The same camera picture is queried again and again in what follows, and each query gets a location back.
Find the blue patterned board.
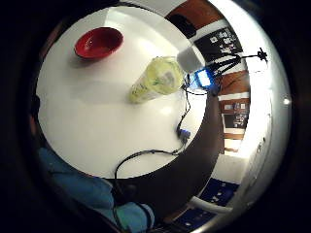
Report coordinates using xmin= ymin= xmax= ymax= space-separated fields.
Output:
xmin=176 ymin=177 xmax=241 ymax=231

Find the device with blue screen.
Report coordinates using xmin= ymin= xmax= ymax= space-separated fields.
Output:
xmin=188 ymin=68 xmax=216 ymax=90

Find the black cable with blue connector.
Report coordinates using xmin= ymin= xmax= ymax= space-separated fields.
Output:
xmin=114 ymin=75 xmax=208 ymax=181

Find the the person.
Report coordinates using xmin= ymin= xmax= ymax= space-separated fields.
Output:
xmin=28 ymin=93 xmax=156 ymax=233

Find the red bowl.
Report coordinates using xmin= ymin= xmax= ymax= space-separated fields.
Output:
xmin=74 ymin=26 xmax=124 ymax=60

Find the black poster with white print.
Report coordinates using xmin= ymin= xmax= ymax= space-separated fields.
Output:
xmin=193 ymin=26 xmax=244 ymax=63

